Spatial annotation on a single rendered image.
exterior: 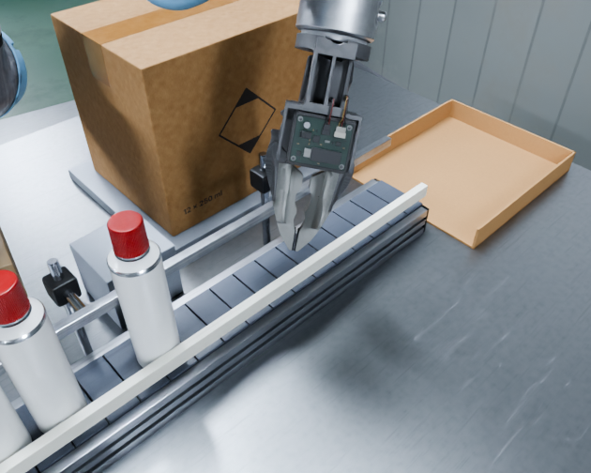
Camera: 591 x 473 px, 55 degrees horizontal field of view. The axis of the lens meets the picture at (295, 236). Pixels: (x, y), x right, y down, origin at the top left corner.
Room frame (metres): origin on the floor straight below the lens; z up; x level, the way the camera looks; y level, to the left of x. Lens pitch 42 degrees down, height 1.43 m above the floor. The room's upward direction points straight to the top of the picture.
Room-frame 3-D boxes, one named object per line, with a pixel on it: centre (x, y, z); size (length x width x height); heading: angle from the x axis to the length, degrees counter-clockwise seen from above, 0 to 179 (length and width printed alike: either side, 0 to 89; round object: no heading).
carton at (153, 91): (0.83, 0.16, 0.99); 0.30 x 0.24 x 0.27; 133
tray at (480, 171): (0.83, -0.29, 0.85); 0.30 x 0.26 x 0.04; 133
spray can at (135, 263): (0.40, 0.16, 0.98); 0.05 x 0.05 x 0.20
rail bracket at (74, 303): (0.42, 0.25, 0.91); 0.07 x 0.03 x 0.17; 43
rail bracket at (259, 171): (0.63, 0.03, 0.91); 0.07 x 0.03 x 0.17; 43
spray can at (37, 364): (0.32, 0.25, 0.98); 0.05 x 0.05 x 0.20
